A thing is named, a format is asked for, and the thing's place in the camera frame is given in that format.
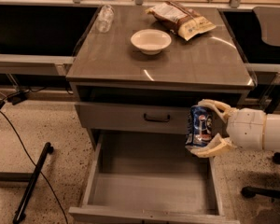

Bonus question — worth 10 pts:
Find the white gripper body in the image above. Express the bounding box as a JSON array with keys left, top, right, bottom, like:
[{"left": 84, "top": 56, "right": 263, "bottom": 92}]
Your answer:
[{"left": 226, "top": 108, "right": 266, "bottom": 150}]

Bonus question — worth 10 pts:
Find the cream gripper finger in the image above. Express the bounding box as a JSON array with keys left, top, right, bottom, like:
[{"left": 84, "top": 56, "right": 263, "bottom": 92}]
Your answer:
[
  {"left": 190, "top": 133, "right": 236, "bottom": 158},
  {"left": 198, "top": 99, "right": 237, "bottom": 123}
]

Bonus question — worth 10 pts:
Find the blue pepsi can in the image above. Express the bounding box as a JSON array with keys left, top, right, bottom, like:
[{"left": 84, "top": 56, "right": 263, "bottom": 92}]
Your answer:
[{"left": 186, "top": 105, "right": 213, "bottom": 148}]

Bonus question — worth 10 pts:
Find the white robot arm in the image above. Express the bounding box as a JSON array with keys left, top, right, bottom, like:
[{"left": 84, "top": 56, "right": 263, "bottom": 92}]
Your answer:
[{"left": 189, "top": 99, "right": 280, "bottom": 158}]

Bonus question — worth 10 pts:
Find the open grey middle drawer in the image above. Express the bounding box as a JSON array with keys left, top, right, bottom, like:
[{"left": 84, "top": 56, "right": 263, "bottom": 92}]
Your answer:
[{"left": 69, "top": 132, "right": 240, "bottom": 224}]

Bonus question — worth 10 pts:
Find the closed grey top drawer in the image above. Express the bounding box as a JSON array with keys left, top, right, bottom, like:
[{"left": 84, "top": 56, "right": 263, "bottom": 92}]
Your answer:
[{"left": 75, "top": 102, "right": 189, "bottom": 139}]

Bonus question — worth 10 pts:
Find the grey drawer cabinet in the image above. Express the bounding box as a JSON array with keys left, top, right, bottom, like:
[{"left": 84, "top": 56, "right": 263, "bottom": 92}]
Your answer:
[{"left": 64, "top": 5, "right": 256, "bottom": 151}]

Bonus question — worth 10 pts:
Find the black office chair base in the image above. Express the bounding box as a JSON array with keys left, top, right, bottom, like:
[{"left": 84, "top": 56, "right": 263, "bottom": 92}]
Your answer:
[{"left": 241, "top": 152, "right": 280, "bottom": 200}]

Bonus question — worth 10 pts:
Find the brown chip bag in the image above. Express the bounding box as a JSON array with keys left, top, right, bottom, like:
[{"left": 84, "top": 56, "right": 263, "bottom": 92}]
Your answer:
[{"left": 146, "top": 1, "right": 216, "bottom": 41}]

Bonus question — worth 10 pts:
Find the white bowl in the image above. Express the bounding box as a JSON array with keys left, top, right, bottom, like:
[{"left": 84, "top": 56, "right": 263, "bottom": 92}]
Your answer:
[{"left": 131, "top": 29, "right": 172, "bottom": 55}]

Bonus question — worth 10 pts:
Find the grey office chair back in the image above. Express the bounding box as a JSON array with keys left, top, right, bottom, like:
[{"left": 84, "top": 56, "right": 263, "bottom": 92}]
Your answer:
[{"left": 253, "top": 7, "right": 280, "bottom": 47}]

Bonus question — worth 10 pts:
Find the clear plastic bottle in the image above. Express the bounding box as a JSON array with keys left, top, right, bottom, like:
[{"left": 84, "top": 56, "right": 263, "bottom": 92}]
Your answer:
[{"left": 95, "top": 5, "right": 114, "bottom": 33}]

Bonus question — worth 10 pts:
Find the black stand leg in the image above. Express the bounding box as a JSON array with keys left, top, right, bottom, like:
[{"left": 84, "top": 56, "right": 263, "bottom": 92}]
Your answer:
[{"left": 13, "top": 142, "right": 54, "bottom": 224}]

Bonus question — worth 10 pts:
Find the black drawer handle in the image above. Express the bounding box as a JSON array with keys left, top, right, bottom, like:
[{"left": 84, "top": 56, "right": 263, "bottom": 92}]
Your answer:
[{"left": 143, "top": 113, "right": 171, "bottom": 123}]

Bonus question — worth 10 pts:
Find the black floor cable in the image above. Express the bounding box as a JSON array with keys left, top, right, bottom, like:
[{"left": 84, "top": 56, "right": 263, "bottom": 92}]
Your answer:
[{"left": 0, "top": 109, "right": 69, "bottom": 224}]

